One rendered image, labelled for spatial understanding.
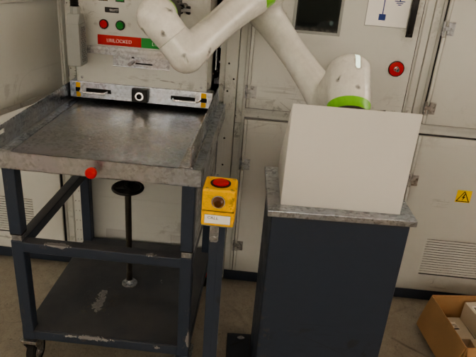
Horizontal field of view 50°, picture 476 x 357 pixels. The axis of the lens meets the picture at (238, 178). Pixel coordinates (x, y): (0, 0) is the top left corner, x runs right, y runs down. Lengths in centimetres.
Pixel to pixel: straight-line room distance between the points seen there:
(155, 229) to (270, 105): 78
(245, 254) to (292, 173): 95
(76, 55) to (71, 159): 49
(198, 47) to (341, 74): 43
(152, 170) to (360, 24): 98
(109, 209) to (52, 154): 86
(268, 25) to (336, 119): 53
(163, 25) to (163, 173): 41
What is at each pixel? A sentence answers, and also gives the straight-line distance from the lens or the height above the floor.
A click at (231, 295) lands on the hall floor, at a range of 234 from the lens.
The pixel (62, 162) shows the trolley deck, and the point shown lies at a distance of 154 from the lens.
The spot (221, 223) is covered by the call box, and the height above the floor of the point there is 81.
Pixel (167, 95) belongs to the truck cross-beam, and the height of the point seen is 90.
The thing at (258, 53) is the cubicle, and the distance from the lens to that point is 199.
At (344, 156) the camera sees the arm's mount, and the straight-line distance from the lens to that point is 144.
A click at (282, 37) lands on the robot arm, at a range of 178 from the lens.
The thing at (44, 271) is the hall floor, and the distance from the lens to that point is 254.
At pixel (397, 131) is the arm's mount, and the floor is 100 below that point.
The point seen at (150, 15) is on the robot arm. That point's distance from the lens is 146.
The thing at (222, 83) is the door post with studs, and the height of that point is 93.
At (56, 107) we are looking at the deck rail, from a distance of 195.
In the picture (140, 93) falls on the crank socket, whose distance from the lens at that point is 193.
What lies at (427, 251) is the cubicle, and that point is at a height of 26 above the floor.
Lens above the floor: 142
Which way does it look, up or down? 24 degrees down
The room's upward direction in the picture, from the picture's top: 5 degrees clockwise
